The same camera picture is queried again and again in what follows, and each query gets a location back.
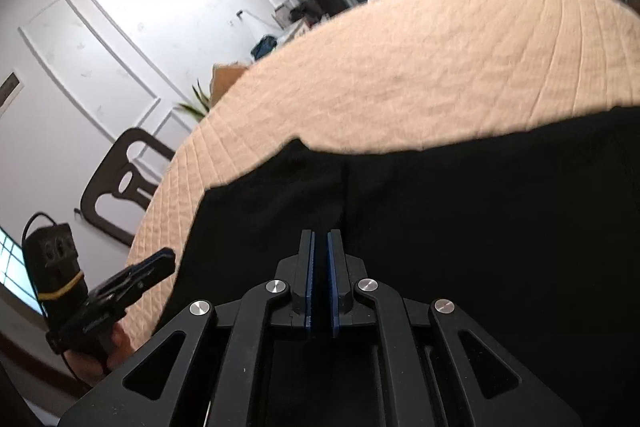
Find black pants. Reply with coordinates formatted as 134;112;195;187
160;107;639;426

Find person's left hand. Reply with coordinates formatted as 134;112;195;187
64;322;134;387

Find green potted plant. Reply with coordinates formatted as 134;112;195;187
175;81;212;122

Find beige quilted bedspread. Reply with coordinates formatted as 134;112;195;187
122;0;639;348

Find dark chair by wall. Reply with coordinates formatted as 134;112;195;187
76;128;175;247

